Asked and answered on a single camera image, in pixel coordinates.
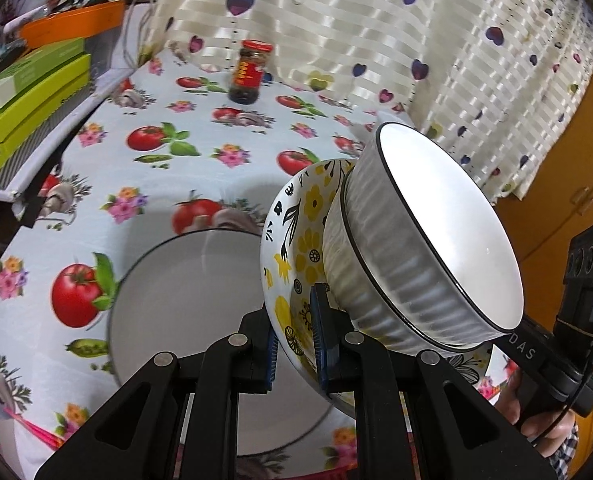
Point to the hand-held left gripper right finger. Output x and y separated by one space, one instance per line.
322 340

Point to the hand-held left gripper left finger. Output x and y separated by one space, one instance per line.
271 360

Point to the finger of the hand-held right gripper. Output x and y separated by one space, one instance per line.
526 347

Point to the white ribbed bowl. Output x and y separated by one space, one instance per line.
451 220
346 260

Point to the yellow floral ceramic bowl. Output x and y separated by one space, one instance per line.
301 240

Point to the white black-rimmed plate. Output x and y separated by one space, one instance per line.
186 300

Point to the person's right forearm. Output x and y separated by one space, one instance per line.
573 447

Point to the person's right hand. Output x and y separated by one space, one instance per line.
508 400

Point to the wooden door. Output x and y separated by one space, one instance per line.
566 160

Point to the vegetable-print tablecloth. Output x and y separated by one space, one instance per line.
176 170

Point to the red-labelled sauce jar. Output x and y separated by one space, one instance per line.
249 72

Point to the heart-print cream curtain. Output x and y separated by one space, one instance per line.
376 35

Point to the striped grey box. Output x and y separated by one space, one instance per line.
51 140

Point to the lime green flat box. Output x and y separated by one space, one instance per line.
31 115

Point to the light green flat box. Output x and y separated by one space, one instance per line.
31 72

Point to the orange box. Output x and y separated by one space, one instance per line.
71 25

